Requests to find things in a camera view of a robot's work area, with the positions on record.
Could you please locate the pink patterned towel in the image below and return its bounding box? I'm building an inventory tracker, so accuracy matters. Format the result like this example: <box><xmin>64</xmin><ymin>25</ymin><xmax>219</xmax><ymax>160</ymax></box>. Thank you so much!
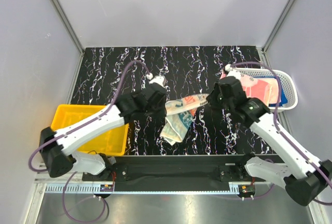
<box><xmin>220</xmin><ymin>72</ymin><xmax>274</xmax><ymax>106</ymax></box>

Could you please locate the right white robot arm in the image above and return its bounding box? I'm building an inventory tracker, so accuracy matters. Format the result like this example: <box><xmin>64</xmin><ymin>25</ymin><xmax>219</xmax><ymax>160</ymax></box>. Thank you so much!
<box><xmin>207</xmin><ymin>76</ymin><xmax>331</xmax><ymax>206</ymax></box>

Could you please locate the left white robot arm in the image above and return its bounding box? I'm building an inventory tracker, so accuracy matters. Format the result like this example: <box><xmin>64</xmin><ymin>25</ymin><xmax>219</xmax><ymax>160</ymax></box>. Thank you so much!
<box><xmin>39</xmin><ymin>82</ymin><xmax>167</xmax><ymax>180</ymax></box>

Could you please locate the blue folded towel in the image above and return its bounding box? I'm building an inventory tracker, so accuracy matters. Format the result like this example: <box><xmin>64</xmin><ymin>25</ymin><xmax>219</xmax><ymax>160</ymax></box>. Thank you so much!
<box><xmin>279</xmin><ymin>86</ymin><xmax>288</xmax><ymax>107</ymax></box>

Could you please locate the yellow plastic tray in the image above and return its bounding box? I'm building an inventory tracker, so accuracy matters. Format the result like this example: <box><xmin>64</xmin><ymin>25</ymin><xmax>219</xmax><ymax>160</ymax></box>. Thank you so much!
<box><xmin>51</xmin><ymin>104</ymin><xmax>129</xmax><ymax>156</ymax></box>

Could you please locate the white perforated plastic basket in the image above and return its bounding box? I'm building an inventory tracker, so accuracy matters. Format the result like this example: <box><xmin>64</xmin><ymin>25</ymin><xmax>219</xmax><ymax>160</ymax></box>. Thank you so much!
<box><xmin>234</xmin><ymin>67</ymin><xmax>298</xmax><ymax>113</ymax></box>

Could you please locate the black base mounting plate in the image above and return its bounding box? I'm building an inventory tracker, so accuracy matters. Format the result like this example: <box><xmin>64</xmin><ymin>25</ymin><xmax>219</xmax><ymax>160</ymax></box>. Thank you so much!
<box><xmin>81</xmin><ymin>153</ymin><xmax>268</xmax><ymax>192</ymax></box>

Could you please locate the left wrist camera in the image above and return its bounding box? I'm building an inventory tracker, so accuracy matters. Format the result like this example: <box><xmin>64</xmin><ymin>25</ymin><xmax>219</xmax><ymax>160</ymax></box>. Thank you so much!
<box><xmin>146</xmin><ymin>73</ymin><xmax>167</xmax><ymax>87</ymax></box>

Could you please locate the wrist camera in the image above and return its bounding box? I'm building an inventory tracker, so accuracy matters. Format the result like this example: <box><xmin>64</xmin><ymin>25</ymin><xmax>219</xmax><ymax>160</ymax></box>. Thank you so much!
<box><xmin>146</xmin><ymin>73</ymin><xmax>167</xmax><ymax>87</ymax></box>
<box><xmin>224</xmin><ymin>64</ymin><xmax>241</xmax><ymax>80</ymax></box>

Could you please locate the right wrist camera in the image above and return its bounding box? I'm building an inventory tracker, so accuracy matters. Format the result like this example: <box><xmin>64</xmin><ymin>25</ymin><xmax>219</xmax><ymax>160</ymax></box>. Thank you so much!
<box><xmin>224</xmin><ymin>64</ymin><xmax>241</xmax><ymax>80</ymax></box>

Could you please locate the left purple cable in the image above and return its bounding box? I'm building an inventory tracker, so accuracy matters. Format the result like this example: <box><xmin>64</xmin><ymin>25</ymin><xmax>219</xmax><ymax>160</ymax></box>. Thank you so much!
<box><xmin>28</xmin><ymin>60</ymin><xmax>154</xmax><ymax>222</ymax></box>

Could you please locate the purple cable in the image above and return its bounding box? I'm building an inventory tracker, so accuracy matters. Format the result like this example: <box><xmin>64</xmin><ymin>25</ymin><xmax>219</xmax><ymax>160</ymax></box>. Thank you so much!
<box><xmin>228</xmin><ymin>61</ymin><xmax>332</xmax><ymax>205</ymax></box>
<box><xmin>28</xmin><ymin>60</ymin><xmax>154</xmax><ymax>222</ymax></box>

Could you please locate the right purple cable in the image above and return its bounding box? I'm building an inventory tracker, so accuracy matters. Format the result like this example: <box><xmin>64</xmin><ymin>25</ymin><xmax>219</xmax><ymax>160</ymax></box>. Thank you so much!
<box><xmin>228</xmin><ymin>61</ymin><xmax>332</xmax><ymax>205</ymax></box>

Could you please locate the slotted white cable duct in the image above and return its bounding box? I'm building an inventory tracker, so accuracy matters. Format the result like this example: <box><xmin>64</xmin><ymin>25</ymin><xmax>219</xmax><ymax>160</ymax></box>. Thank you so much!
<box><xmin>45</xmin><ymin>184</ymin><xmax>114</xmax><ymax>194</ymax></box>

